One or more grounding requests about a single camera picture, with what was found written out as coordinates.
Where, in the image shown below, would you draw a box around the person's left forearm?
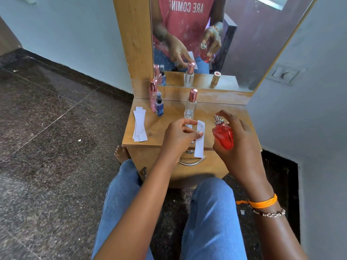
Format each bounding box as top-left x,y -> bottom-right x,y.
93,156 -> 180,260

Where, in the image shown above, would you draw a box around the orange thread bracelet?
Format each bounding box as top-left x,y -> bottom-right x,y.
235,194 -> 278,210

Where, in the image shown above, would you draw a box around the metal drawer handle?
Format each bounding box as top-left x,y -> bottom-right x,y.
178,150 -> 207,166

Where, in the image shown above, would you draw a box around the person's left hand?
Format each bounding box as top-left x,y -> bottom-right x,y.
162,118 -> 204,164

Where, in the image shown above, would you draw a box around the dressing table mirror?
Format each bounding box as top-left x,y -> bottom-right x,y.
150,0 -> 316,92

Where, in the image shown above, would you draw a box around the grey wall switch panel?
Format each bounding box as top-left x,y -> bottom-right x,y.
267,63 -> 306,86

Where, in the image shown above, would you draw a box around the person's right forearm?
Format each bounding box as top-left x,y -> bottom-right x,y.
247,193 -> 309,260

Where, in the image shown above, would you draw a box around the person's right hand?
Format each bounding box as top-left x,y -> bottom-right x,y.
213,110 -> 275,201

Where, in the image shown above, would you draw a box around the red glass perfume bottle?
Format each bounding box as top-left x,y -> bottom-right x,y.
212,115 -> 234,151

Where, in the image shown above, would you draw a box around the silver bead bracelet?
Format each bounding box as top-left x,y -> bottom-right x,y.
252,208 -> 286,218

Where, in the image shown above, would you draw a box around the clear perfume bottle pink cap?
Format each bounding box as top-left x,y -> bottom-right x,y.
184,89 -> 198,119

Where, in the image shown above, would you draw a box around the small blue spray bottle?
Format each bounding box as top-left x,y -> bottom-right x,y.
155,92 -> 164,117

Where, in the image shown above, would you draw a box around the blue jeans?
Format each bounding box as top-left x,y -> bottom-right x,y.
91,159 -> 248,260

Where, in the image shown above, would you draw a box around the person's bare foot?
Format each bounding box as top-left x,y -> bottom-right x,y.
114,145 -> 131,164

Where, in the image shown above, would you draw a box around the wooden dressing table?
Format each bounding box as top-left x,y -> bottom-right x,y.
112,0 -> 318,189

